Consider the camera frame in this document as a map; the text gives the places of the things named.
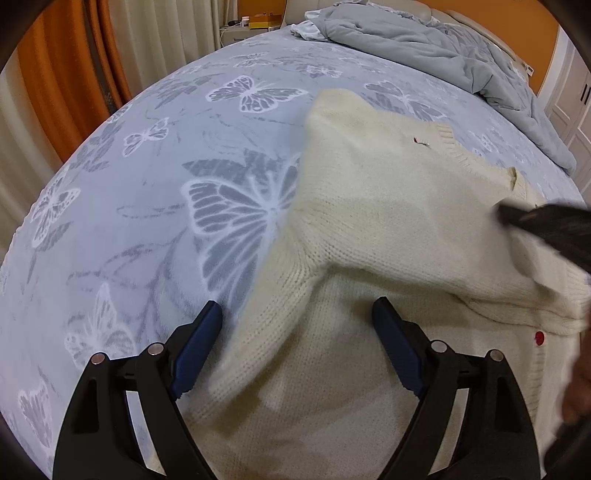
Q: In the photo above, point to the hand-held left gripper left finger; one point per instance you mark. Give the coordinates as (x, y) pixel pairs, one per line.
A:
(196, 344)

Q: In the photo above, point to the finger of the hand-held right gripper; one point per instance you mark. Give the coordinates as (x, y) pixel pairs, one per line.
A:
(549, 226)

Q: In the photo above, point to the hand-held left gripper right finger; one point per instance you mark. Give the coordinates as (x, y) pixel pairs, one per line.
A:
(400, 346)

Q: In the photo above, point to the cream knitted cardigan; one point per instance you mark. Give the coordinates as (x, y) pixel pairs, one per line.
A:
(392, 240)

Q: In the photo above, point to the white wardrobe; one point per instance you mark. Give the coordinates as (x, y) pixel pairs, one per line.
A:
(570, 101)

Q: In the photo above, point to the grey butterfly print blanket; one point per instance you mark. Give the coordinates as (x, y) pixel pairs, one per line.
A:
(184, 184)

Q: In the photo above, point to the grey quilted duvet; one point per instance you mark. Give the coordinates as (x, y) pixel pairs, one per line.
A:
(425, 46)

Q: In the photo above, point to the orange curtain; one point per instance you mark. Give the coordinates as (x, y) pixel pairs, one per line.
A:
(60, 69)

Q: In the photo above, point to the beige sheer curtain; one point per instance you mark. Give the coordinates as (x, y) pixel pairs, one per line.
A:
(166, 37)

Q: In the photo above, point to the white patterned cloth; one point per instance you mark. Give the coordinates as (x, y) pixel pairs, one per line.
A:
(310, 28)

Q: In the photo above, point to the white nightstand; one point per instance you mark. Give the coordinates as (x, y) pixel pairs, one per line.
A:
(240, 33)

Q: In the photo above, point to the yellow box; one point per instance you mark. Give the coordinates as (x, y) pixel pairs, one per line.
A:
(265, 21)

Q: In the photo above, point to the beige padded headboard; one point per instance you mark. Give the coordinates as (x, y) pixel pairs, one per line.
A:
(295, 9)

